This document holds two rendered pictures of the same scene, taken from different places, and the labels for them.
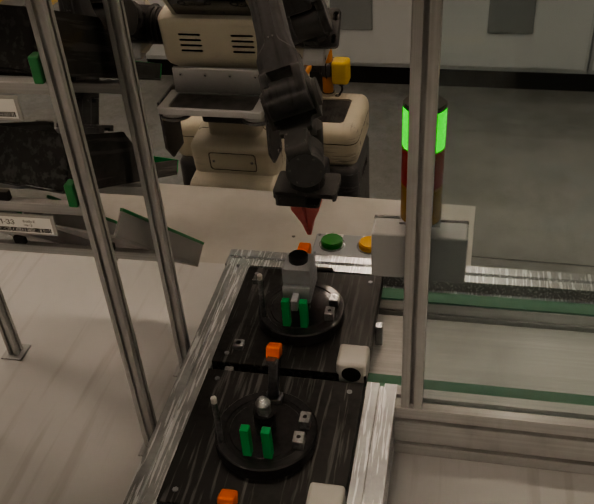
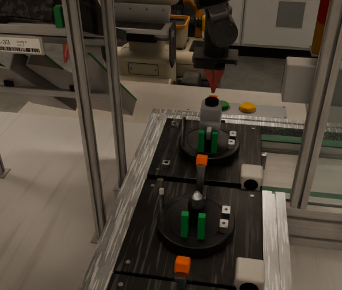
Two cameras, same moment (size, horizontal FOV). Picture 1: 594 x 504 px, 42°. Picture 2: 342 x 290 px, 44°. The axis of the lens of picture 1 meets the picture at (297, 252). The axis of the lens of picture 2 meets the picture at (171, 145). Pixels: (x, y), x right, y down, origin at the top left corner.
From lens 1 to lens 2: 0.36 m
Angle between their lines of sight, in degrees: 4
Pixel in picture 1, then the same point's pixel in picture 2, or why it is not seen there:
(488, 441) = not seen: outside the picture
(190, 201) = not seen: hidden behind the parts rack
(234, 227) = (148, 103)
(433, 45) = not seen: outside the picture
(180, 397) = (125, 198)
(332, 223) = not seen: hidden behind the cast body
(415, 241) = (326, 68)
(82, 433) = (48, 226)
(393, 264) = (300, 91)
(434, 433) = (312, 228)
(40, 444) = (16, 233)
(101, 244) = (79, 62)
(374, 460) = (278, 243)
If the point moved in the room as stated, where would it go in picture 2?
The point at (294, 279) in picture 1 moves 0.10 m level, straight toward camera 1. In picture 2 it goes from (209, 117) to (217, 142)
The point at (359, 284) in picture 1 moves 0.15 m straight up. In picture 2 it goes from (245, 129) to (251, 73)
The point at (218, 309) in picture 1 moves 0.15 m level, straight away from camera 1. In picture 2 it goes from (147, 143) to (138, 113)
